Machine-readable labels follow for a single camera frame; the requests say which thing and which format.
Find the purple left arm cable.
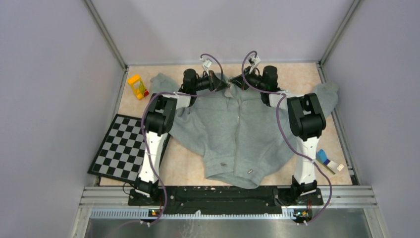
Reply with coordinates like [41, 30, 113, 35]
[141, 53, 224, 227]

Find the yellow toy block frame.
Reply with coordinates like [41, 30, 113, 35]
[127, 74, 149, 100]

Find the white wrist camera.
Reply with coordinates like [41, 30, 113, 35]
[248, 56, 261, 71]
[200, 58, 212, 72]

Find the black white checkerboard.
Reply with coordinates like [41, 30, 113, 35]
[88, 114, 169, 184]

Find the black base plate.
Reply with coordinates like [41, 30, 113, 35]
[128, 186, 324, 215]

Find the blue toy block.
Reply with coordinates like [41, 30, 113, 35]
[316, 149, 330, 165]

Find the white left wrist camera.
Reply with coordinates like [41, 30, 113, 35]
[200, 58, 212, 72]

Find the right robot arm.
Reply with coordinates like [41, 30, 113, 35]
[229, 65, 326, 204]

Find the grey zip-up jacket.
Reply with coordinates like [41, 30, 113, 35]
[151, 72, 340, 190]

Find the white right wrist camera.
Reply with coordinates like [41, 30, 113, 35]
[248, 56, 261, 71]

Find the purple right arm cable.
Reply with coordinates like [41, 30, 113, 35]
[241, 51, 333, 227]

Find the aluminium front rail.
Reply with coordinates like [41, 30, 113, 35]
[79, 185, 377, 221]

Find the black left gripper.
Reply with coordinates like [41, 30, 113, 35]
[192, 70, 229, 93]

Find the white small card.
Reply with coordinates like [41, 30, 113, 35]
[326, 161, 345, 174]

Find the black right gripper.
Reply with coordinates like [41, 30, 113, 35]
[229, 66, 266, 91]

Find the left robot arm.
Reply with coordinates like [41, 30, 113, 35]
[134, 68, 228, 205]

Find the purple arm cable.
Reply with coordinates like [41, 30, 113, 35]
[141, 53, 224, 227]
[241, 51, 333, 227]

